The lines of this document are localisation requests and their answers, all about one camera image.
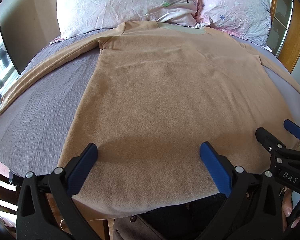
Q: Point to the beige headboard panel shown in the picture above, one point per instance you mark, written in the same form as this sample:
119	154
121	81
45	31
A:
27	26

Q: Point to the wooden framed glass door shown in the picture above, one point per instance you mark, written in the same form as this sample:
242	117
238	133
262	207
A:
285	16

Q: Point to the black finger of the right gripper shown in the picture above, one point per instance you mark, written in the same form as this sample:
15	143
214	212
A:
273	145

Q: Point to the tan long-sleeve shirt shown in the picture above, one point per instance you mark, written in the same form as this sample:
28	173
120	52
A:
165	109

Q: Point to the white floral pillow left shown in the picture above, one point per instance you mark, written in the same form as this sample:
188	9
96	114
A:
81	16

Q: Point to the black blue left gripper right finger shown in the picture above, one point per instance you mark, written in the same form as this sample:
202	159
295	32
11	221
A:
252	209

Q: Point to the purple bed sheet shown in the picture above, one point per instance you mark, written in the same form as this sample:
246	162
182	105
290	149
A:
37	119

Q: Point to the pink floral pillow right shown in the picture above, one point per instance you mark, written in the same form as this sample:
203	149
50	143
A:
247	19

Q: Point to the person's right hand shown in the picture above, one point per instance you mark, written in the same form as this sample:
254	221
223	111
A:
287	207

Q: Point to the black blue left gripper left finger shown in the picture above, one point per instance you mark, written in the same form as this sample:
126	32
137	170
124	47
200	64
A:
35	219

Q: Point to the person's dark brown clothing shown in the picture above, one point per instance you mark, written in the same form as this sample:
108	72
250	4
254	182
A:
184	221

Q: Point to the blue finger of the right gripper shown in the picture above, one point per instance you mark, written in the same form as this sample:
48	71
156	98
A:
292	128

